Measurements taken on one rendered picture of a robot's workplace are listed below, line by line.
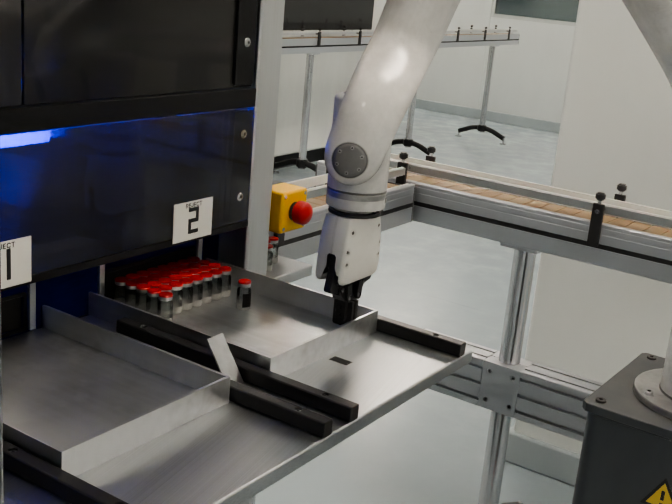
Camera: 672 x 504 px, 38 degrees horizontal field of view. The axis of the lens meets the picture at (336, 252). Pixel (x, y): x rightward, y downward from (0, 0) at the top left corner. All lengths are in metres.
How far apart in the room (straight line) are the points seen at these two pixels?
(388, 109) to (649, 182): 1.55
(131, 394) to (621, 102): 1.80
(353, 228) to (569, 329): 1.59
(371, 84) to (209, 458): 0.50
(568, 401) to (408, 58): 1.17
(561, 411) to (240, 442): 1.26
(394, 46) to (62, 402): 0.60
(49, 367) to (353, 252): 0.43
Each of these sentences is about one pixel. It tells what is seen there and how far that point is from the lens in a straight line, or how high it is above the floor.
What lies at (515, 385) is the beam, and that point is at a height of 0.51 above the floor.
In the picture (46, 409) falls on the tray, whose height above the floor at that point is 0.88.
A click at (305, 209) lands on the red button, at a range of 1.64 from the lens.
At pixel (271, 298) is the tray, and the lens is 1.57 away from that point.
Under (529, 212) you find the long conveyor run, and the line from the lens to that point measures 2.16.
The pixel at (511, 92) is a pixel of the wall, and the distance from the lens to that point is 9.99.
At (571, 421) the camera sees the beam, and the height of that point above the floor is 0.47.
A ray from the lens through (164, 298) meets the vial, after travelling 1.42.
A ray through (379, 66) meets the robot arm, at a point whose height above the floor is 1.29.
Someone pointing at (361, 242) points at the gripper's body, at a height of 1.04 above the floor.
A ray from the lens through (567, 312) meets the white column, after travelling 2.85.
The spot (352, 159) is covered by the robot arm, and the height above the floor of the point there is 1.17.
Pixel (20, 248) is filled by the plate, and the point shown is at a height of 1.04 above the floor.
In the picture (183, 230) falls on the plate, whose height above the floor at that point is 1.01.
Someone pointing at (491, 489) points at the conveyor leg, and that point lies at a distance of 2.45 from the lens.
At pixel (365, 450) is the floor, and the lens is 3.02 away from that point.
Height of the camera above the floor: 1.41
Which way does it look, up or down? 17 degrees down
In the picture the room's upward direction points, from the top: 5 degrees clockwise
